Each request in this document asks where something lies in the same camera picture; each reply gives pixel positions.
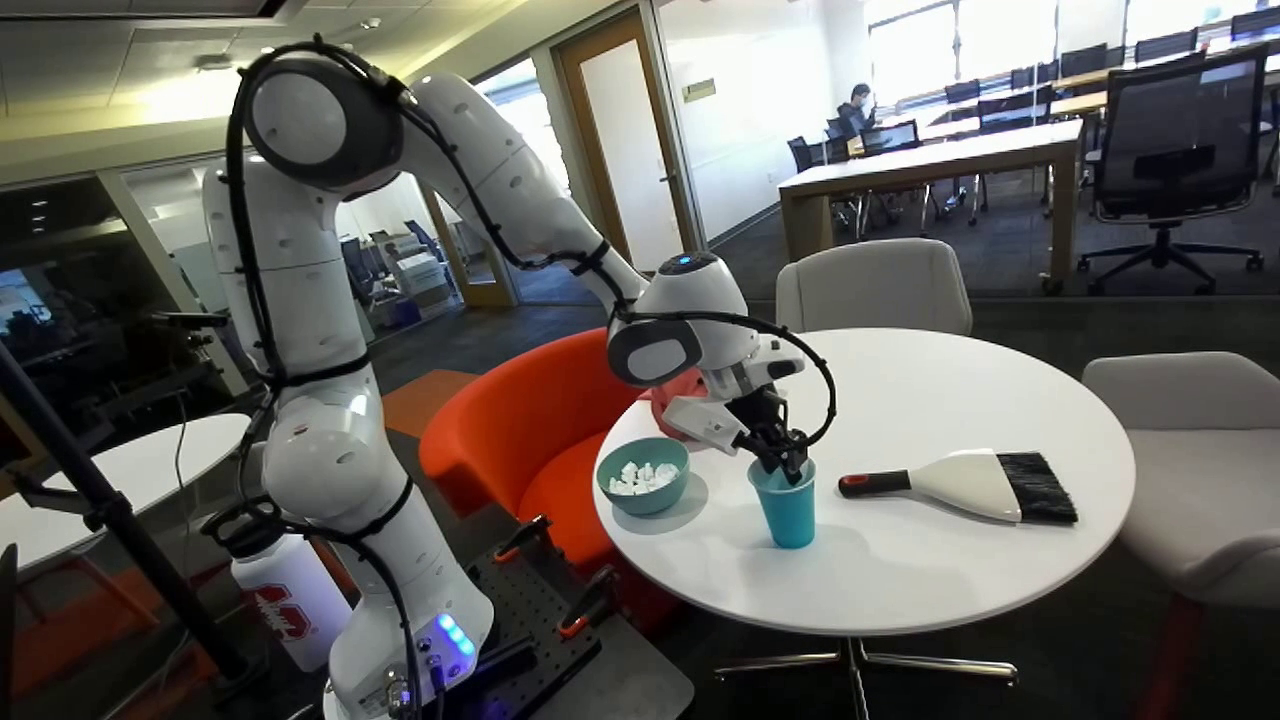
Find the white upholstered chair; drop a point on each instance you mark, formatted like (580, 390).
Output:
(874, 287)
(1200, 453)

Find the seated person in dark clothes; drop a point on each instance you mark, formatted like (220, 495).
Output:
(852, 112)

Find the small white round table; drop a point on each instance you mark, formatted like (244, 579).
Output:
(145, 466)

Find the black tripod pole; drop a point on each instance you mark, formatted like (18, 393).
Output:
(101, 506)

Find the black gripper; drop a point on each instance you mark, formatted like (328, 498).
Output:
(765, 420)

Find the long wooden table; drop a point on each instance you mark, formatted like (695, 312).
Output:
(933, 161)

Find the orange armchair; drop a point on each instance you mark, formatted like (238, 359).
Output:
(532, 413)

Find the door with wooden frame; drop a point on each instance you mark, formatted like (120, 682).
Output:
(633, 146)

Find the white pieces in bowl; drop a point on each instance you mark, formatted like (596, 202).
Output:
(640, 478)

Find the white bottle with red mark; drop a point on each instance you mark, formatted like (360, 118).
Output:
(302, 601)

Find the blue plastic cup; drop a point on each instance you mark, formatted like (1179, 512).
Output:
(790, 522)

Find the black office chair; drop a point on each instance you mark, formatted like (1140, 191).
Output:
(1181, 134)

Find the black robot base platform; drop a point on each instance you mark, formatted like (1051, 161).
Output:
(532, 635)

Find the metal table base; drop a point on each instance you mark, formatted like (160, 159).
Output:
(852, 658)

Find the teal bowl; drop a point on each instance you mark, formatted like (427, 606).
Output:
(640, 500)

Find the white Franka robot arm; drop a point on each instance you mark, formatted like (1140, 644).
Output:
(321, 453)

